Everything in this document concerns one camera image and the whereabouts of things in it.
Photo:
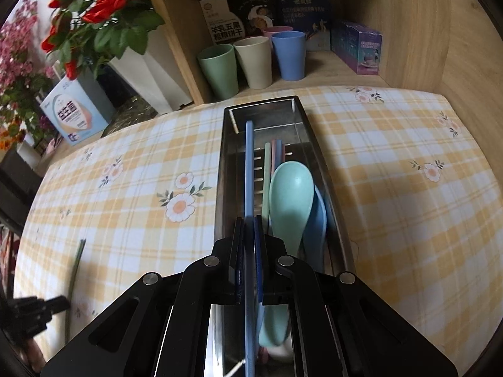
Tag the red rose bouquet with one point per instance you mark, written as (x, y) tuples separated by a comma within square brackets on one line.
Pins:
[(106, 4)]

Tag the black chair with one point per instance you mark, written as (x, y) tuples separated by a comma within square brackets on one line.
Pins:
[(15, 172)]

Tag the dark green chopstick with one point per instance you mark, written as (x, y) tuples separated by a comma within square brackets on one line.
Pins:
[(76, 267)]

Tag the person's left hand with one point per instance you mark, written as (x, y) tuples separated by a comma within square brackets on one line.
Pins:
[(33, 349)]

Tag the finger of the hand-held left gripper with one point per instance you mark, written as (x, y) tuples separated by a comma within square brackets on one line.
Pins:
[(59, 304)]

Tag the yellow plaid floral tablecloth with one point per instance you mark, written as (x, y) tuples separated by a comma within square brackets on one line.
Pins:
[(137, 224)]

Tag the metal utensil tray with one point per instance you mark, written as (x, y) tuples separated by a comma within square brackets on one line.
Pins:
[(232, 172)]

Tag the purple box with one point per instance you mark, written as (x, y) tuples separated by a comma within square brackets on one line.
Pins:
[(359, 49)]

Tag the pink cup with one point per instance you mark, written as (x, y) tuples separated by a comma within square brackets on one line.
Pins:
[(277, 31)]

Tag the gold patterned tray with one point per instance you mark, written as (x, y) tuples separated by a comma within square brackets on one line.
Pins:
[(129, 114)]

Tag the dark box with picture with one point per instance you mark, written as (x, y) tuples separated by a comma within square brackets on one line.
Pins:
[(255, 11)]

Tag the dark blue box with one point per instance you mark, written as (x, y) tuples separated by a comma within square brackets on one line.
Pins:
[(110, 86)]

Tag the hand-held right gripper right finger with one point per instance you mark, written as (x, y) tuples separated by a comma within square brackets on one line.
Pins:
[(260, 259)]

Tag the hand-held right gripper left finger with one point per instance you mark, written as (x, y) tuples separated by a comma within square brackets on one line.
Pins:
[(239, 259)]

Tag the blue cup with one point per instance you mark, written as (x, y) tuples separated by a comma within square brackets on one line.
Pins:
[(290, 55)]

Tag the green spoon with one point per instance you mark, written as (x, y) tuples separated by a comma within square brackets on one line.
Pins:
[(290, 196)]

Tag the box with white label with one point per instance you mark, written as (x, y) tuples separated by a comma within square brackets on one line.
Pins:
[(222, 19)]

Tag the cream cup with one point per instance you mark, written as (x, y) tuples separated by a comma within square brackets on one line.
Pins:
[(253, 63)]

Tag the blue chopstick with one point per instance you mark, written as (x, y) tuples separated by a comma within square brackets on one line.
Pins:
[(249, 165)]

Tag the blue printed box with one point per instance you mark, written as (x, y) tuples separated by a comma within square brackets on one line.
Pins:
[(302, 11)]

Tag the pink blossom arrangement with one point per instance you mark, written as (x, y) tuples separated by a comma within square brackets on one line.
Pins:
[(19, 59)]

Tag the blue spoon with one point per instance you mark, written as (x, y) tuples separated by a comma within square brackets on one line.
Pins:
[(320, 224)]

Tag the white and orange square box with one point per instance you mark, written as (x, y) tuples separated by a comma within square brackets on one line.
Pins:
[(74, 114)]

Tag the green cup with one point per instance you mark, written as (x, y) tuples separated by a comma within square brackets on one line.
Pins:
[(218, 70)]

